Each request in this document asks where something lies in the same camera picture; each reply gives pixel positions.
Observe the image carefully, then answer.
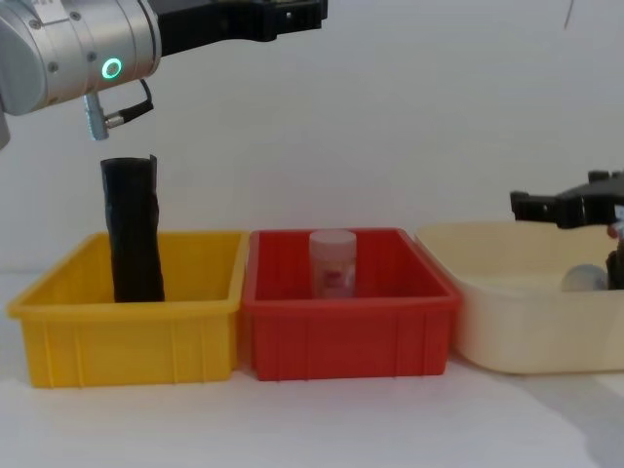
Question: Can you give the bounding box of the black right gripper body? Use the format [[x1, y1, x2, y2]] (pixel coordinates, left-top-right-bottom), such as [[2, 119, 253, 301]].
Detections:
[[554, 169, 624, 231]]

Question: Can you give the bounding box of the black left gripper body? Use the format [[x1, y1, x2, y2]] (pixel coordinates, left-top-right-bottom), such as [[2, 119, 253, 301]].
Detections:
[[155, 0, 330, 59]]

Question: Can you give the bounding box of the dark labelled bottle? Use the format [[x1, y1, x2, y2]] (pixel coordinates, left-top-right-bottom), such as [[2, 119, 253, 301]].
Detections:
[[605, 208, 624, 294]]

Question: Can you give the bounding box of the small clear plastic bottle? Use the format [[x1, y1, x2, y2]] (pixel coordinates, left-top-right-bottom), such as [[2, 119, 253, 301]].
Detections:
[[560, 262, 608, 294]]

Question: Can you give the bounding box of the cream plastic basin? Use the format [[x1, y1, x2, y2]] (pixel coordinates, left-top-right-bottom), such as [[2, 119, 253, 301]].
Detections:
[[413, 220, 624, 376]]

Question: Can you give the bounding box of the clear plastic jar with label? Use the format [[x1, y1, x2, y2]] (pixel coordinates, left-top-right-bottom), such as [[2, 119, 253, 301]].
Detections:
[[308, 229, 358, 299]]

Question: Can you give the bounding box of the red plastic bin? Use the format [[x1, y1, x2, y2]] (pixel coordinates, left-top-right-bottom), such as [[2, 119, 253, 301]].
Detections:
[[242, 226, 462, 383]]

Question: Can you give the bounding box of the black rolled sheet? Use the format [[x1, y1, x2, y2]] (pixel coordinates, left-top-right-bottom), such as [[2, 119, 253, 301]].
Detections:
[[99, 153, 167, 304]]

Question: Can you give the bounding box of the white table cloth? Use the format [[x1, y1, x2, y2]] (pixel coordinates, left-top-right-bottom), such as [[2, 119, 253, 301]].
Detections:
[[0, 270, 624, 468]]

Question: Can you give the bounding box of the yellow plastic bin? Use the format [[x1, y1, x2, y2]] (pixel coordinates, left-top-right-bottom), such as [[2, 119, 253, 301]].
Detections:
[[5, 230, 251, 390]]

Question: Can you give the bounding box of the dark cable with silver plug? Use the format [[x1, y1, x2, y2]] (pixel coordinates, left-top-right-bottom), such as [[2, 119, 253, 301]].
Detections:
[[81, 77, 155, 143]]

